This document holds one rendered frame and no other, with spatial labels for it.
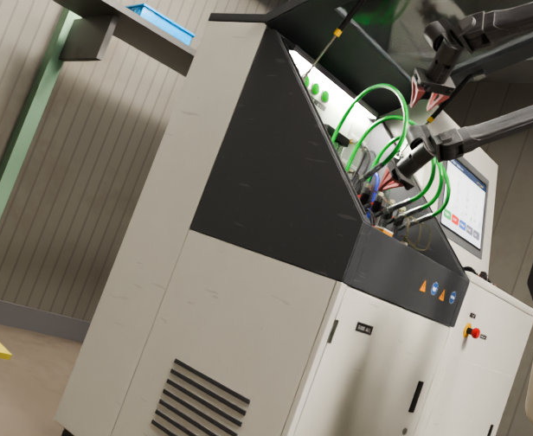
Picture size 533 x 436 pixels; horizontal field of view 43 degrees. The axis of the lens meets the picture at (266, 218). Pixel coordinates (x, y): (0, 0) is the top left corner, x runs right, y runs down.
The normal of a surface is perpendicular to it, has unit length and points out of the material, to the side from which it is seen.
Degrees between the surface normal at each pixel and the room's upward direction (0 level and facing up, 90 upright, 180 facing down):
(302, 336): 90
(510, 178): 90
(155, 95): 90
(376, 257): 90
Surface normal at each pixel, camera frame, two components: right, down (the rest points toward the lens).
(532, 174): -0.70, -0.31
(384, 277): 0.72, 0.22
